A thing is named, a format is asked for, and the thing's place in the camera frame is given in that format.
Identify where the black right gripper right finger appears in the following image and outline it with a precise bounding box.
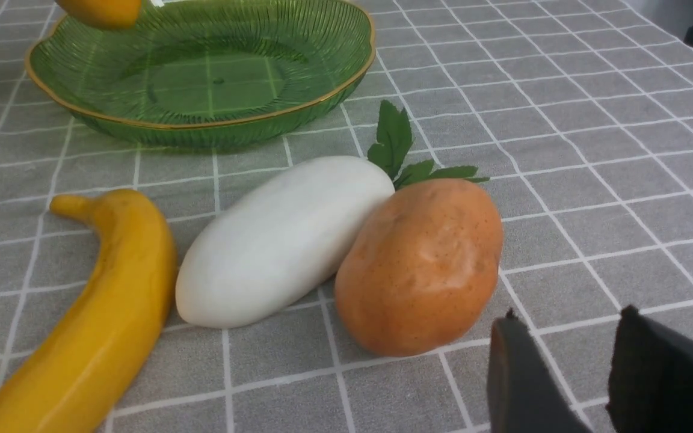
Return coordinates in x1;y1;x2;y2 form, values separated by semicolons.
606;305;693;432

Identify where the green glass plate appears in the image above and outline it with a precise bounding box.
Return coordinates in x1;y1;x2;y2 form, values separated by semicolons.
25;1;377;153

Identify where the yellow toy banana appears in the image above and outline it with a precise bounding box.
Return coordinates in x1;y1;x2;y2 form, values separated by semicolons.
0;189;177;432

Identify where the grey checkered tablecloth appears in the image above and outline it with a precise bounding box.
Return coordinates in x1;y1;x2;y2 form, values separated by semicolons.
0;1;693;432

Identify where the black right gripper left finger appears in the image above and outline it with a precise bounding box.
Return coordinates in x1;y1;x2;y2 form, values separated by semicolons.
487;309;590;432

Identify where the brown toy potato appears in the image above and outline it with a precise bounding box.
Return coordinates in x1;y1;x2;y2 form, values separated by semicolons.
334;179;504;357

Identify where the orange toy mango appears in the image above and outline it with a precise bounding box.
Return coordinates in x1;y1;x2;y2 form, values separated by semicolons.
55;0;143;30

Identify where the white toy radish with leaves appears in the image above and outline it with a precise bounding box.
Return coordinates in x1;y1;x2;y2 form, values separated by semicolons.
176;100;484;329

